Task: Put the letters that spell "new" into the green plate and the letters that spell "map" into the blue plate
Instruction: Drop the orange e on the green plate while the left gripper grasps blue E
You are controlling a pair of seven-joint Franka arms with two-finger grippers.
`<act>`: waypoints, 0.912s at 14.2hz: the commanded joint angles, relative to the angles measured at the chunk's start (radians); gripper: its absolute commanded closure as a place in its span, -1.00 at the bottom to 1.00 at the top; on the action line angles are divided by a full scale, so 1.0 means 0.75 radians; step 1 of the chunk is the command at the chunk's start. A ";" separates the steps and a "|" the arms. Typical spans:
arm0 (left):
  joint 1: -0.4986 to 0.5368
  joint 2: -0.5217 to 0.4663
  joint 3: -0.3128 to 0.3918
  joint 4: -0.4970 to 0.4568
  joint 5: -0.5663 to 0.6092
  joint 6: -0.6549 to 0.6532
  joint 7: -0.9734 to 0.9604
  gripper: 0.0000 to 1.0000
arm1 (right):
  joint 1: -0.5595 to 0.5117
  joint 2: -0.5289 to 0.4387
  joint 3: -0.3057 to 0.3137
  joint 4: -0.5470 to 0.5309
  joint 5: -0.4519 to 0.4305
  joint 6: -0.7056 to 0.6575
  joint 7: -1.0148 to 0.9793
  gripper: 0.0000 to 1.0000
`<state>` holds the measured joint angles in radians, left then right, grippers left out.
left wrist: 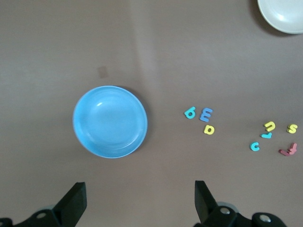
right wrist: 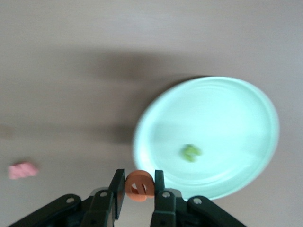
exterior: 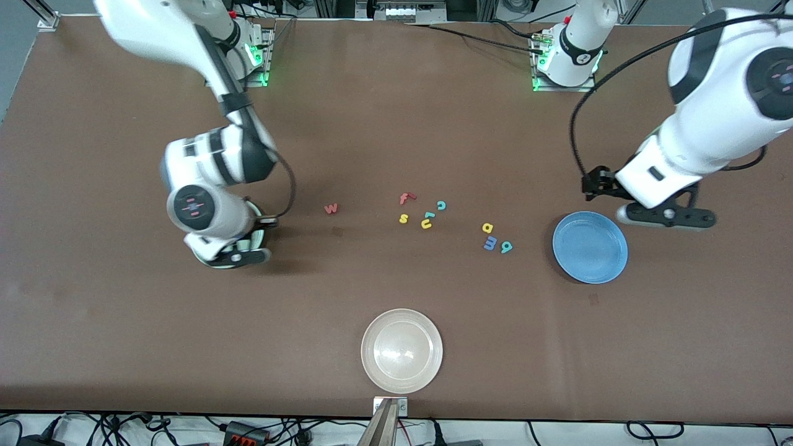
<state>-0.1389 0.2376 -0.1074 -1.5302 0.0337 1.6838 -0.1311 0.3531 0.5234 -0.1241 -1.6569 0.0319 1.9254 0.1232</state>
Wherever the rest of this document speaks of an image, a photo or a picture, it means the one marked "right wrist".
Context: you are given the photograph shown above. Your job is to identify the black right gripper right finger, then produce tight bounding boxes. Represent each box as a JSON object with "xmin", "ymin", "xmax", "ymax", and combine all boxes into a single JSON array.
[{"xmin": 151, "ymin": 169, "xmax": 247, "ymax": 227}]

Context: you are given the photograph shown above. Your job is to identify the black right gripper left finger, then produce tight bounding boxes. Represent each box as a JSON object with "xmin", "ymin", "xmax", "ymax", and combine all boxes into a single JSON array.
[{"xmin": 7, "ymin": 169, "xmax": 126, "ymax": 227}]

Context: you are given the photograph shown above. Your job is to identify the orange foam letter e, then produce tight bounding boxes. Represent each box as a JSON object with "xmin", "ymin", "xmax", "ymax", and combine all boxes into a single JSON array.
[{"xmin": 125, "ymin": 170, "xmax": 156, "ymax": 202}]

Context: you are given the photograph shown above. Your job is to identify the green foam letter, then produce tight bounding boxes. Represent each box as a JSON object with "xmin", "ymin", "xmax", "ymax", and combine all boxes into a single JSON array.
[{"xmin": 180, "ymin": 144, "xmax": 203, "ymax": 164}]

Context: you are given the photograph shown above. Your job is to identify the pink foam letter w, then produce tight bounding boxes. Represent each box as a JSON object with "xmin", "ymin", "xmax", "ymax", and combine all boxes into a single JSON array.
[{"xmin": 8, "ymin": 161, "xmax": 40, "ymax": 180}]

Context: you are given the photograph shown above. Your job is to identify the green plate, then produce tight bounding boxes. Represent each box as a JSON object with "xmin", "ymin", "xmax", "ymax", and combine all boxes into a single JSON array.
[{"xmin": 132, "ymin": 76, "xmax": 280, "ymax": 201}]

